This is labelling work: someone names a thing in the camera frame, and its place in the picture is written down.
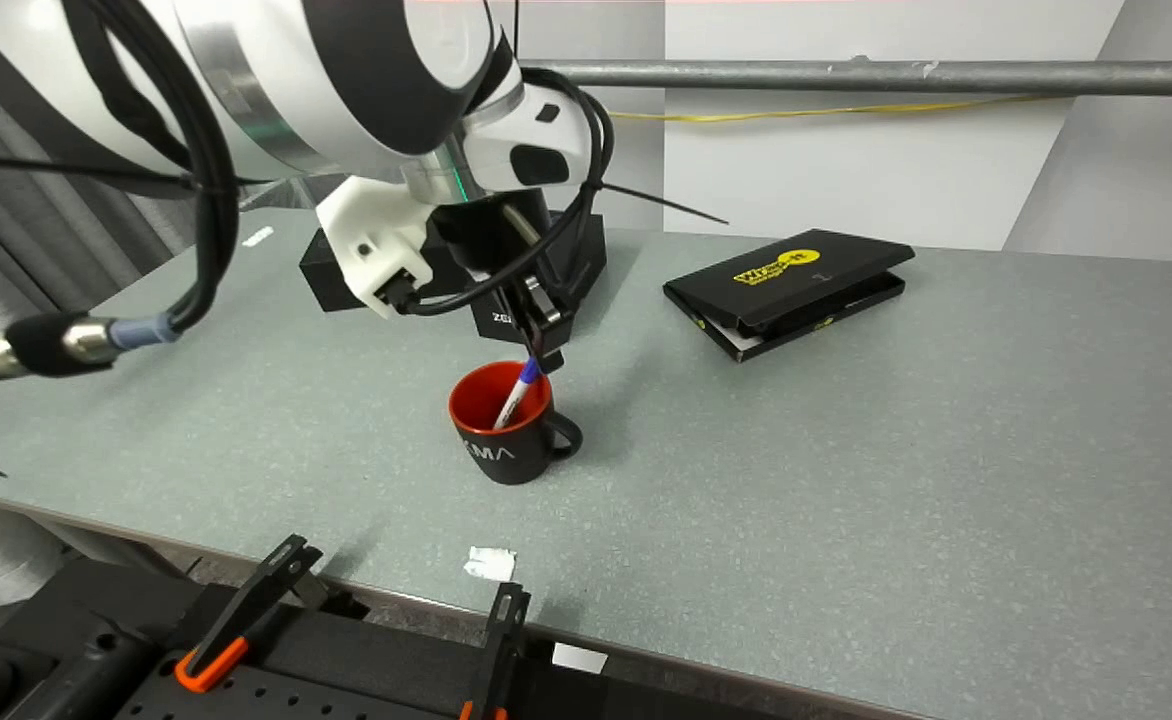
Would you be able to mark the black box with white block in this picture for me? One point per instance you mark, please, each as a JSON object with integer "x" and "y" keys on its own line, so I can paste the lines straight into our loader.
{"x": 324, "y": 283}

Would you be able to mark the small white tape strip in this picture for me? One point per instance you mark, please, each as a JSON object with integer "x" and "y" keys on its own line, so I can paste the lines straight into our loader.
{"x": 259, "y": 236}

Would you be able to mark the white label sticker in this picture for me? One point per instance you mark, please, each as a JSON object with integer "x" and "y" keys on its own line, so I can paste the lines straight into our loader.
{"x": 576, "y": 658}

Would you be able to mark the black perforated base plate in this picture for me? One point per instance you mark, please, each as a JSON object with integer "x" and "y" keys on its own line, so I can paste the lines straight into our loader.
{"x": 331, "y": 675}

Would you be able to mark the black case with yellow logo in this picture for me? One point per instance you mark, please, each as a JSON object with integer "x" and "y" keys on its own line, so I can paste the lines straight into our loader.
{"x": 784, "y": 273}

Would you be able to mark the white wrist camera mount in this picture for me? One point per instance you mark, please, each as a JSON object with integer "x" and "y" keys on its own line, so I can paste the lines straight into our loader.
{"x": 372, "y": 246}

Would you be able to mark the white tape square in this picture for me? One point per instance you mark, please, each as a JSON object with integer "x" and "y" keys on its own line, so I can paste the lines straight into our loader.
{"x": 488, "y": 564}

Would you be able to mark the white marker with blue cap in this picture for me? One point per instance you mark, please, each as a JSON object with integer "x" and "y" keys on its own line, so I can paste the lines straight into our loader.
{"x": 513, "y": 401}

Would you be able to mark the grey horizontal metal pipe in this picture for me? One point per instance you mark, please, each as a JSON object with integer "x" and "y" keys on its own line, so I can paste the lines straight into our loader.
{"x": 905, "y": 72}

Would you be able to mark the black box with red label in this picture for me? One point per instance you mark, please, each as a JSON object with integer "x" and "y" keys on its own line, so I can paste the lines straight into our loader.
{"x": 583, "y": 260}

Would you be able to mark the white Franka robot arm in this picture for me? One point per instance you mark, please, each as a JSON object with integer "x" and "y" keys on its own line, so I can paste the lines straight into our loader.
{"x": 331, "y": 65}

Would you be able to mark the black clamp with orange grip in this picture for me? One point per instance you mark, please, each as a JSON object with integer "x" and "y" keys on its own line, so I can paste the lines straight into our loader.
{"x": 500, "y": 655}
{"x": 245, "y": 615}

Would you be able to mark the black mug with red inside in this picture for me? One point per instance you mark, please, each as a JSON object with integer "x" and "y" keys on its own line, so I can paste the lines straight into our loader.
{"x": 508, "y": 451}

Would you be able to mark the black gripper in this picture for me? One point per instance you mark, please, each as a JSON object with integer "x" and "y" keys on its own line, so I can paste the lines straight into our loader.
{"x": 477, "y": 234}

